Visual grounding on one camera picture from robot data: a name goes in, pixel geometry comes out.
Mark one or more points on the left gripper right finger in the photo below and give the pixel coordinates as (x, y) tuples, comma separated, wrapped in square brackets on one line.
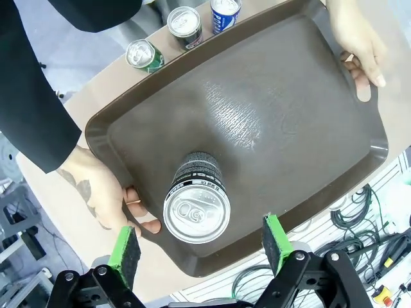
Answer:
[(277, 244)]

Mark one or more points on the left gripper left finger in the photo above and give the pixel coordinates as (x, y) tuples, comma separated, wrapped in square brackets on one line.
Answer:
[(125, 256)]

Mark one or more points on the black Pepsi can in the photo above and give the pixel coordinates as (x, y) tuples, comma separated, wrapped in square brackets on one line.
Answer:
[(183, 22), (196, 211)]

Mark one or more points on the dark brown serving tray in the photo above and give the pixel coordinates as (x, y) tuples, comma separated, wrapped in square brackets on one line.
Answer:
[(273, 144)]

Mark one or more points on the person's right forearm black sleeve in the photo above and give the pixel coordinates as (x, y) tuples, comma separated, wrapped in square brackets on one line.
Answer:
[(38, 128)]

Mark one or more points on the person in black jacket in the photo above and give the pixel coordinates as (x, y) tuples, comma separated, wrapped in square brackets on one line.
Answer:
[(96, 13)]

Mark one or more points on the person's right hand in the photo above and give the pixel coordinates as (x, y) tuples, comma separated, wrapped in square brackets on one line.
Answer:
[(96, 192)]

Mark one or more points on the person's left hand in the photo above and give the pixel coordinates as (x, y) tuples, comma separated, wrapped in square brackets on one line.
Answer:
[(359, 48)]

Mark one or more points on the yellow box with red button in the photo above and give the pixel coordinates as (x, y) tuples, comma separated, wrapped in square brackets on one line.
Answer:
[(382, 293)]

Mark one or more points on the green Chilsung cider can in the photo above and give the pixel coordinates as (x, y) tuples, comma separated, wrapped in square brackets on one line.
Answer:
[(139, 54)]

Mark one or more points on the blue Pocari Sweat can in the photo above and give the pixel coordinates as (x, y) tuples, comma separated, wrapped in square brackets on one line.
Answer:
[(224, 16)]

